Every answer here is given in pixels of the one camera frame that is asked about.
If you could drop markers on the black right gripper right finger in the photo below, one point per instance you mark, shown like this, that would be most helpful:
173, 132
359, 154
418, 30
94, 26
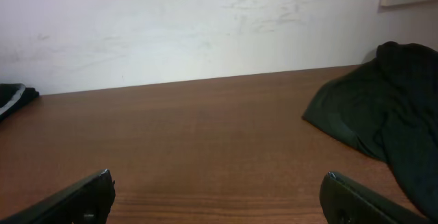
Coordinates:
345, 201

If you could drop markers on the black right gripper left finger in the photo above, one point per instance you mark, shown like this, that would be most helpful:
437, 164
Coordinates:
87, 201

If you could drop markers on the dark green Nike t-shirt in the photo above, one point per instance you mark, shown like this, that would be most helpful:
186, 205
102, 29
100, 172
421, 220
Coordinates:
387, 109

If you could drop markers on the black folded garment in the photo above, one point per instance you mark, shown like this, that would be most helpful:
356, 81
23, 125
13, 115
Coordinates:
14, 97

